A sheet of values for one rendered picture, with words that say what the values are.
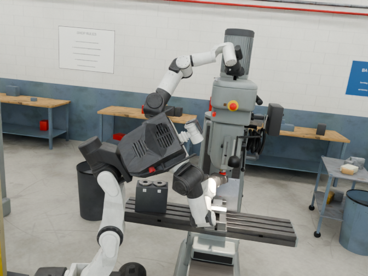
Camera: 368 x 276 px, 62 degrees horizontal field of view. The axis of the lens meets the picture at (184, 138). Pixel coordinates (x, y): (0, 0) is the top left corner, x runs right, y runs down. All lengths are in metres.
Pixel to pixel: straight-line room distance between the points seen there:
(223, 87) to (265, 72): 4.49
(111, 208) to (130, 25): 5.13
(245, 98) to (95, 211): 2.61
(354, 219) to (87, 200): 3.07
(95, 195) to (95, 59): 3.62
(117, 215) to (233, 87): 0.95
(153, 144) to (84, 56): 5.46
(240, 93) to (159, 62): 4.63
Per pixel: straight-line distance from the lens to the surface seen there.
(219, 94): 1.76
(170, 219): 2.16
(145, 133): 1.47
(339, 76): 6.54
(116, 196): 1.65
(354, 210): 4.02
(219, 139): 1.94
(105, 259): 1.84
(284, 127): 5.76
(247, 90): 1.76
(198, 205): 1.60
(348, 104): 6.66
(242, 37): 2.13
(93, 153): 1.59
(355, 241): 4.16
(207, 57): 1.74
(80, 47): 6.84
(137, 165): 1.48
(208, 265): 2.11
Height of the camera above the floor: 2.00
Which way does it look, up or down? 15 degrees down
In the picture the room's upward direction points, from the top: 5 degrees clockwise
